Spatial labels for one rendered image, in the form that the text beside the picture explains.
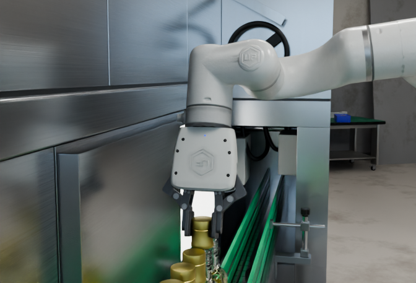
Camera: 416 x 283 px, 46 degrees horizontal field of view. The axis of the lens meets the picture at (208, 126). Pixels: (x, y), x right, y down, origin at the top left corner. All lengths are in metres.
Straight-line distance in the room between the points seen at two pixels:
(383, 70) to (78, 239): 0.49
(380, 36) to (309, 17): 0.97
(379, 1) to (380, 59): 7.83
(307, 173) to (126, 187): 1.04
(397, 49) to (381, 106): 7.57
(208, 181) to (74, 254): 0.23
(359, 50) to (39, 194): 0.48
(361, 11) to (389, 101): 1.52
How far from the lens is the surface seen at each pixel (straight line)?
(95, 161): 0.68
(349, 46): 0.76
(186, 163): 0.77
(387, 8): 8.63
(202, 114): 0.77
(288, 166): 1.84
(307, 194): 1.76
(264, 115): 1.73
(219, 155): 0.76
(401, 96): 8.53
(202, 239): 0.78
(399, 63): 0.77
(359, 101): 8.55
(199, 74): 0.78
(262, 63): 0.75
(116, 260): 0.78
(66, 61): 0.67
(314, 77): 0.84
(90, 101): 0.68
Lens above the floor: 1.42
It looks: 6 degrees down
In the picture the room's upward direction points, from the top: straight up
